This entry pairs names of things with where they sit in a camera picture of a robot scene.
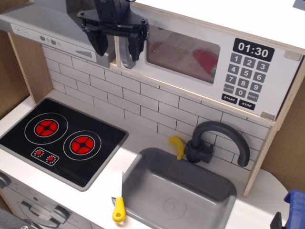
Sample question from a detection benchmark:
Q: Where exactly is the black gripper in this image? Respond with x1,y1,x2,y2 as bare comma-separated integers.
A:
77,0,149,62

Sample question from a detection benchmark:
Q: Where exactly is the white toy microwave door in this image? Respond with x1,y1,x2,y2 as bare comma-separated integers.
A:
121,4,303,120

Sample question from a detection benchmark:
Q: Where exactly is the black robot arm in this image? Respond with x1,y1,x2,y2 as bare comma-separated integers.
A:
77,0,149,62

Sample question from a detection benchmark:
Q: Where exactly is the wooden microwave cabinet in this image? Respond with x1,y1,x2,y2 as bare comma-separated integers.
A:
115,0,305,196

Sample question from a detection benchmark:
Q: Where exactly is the grey range hood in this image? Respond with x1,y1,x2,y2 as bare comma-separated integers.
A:
0,0,115,68

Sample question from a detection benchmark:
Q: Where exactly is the red toy pepper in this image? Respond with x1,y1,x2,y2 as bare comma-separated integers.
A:
192,49,218,77

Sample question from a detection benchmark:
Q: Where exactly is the black toy stove top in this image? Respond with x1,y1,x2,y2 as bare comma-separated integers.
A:
0,98,128,191

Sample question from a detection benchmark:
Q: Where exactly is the yellow toy banana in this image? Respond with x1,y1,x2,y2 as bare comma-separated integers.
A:
169,136,184,160

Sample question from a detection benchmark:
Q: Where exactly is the dark grey faucet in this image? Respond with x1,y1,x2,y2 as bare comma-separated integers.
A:
184,121,250,167

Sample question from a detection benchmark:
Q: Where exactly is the grey plastic sink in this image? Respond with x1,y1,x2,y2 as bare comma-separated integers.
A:
122,148,237,229

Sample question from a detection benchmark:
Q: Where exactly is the grey oven knob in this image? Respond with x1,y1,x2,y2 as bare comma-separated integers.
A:
0,172,11,189

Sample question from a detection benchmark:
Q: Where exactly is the blue plastic object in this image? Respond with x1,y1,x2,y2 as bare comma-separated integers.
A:
284,190,305,229

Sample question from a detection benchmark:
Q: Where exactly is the black clamp part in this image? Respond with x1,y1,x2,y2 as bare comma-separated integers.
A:
270,212,283,229

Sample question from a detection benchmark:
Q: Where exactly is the yellow handled toy knife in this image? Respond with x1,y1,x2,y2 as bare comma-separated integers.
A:
111,170,126,223

